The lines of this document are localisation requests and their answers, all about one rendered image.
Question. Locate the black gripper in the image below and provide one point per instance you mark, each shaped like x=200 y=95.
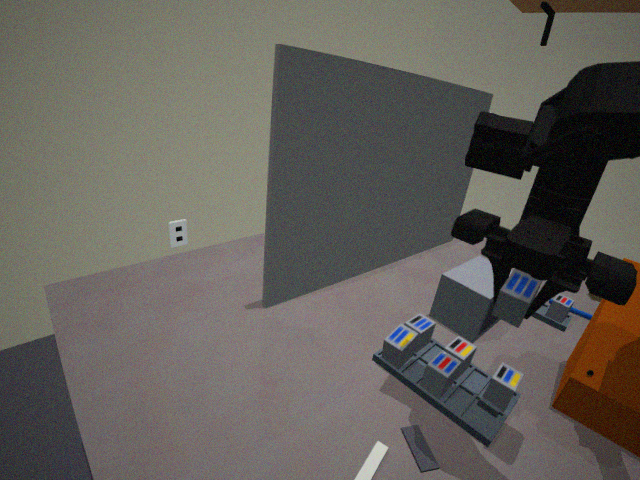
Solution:
x=610 y=278

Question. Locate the white flat bar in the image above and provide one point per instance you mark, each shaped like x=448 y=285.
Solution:
x=373 y=462

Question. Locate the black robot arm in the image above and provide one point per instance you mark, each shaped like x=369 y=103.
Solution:
x=596 y=118

